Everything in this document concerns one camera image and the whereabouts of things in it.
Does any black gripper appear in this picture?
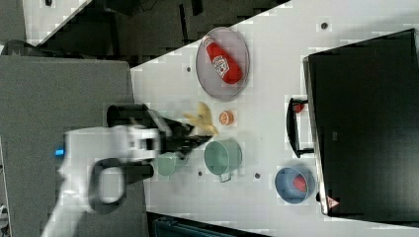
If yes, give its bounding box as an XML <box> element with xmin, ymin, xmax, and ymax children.
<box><xmin>148</xmin><ymin>110</ymin><xmax>211</xmax><ymax>157</ymax></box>

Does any peeled plush banana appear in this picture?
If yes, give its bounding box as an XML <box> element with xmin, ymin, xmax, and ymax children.
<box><xmin>183</xmin><ymin>102</ymin><xmax>218</xmax><ymax>135</ymax></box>

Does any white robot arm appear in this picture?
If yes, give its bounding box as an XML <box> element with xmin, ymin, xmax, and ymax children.
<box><xmin>41</xmin><ymin>103</ymin><xmax>217</xmax><ymax>237</ymax></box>

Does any black toaster oven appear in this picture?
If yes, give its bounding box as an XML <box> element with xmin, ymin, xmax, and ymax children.
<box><xmin>287</xmin><ymin>29</ymin><xmax>419</xmax><ymax>227</ymax></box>

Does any small light green cup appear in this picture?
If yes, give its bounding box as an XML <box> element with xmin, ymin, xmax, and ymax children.
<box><xmin>155</xmin><ymin>152</ymin><xmax>187</xmax><ymax>177</ymax></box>

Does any green mug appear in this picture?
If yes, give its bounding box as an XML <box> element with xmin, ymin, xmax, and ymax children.
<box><xmin>204</xmin><ymin>138</ymin><xmax>242</xmax><ymax>183</ymax></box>

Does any orange slice toy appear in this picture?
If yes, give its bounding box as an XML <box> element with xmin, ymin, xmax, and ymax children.
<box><xmin>218</xmin><ymin>111</ymin><xmax>234</xmax><ymax>125</ymax></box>

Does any red plush ketchup bottle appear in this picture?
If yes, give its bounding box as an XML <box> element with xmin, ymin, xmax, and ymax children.
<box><xmin>203</xmin><ymin>36</ymin><xmax>243</xmax><ymax>85</ymax></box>

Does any grey round plate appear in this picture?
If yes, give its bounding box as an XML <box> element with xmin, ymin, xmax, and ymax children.
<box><xmin>196</xmin><ymin>27</ymin><xmax>250</xmax><ymax>102</ymax></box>

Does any blue cup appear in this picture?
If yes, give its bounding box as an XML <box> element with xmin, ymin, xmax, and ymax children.
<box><xmin>275</xmin><ymin>166</ymin><xmax>315</xmax><ymax>204</ymax></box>

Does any small red plush strawberry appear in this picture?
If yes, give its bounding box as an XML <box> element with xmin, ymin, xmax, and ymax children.
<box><xmin>293</xmin><ymin>104</ymin><xmax>304</xmax><ymax>114</ymax></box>

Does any pink plush strawberry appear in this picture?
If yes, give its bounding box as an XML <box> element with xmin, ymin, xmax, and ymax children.
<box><xmin>293</xmin><ymin>175</ymin><xmax>307</xmax><ymax>193</ymax></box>

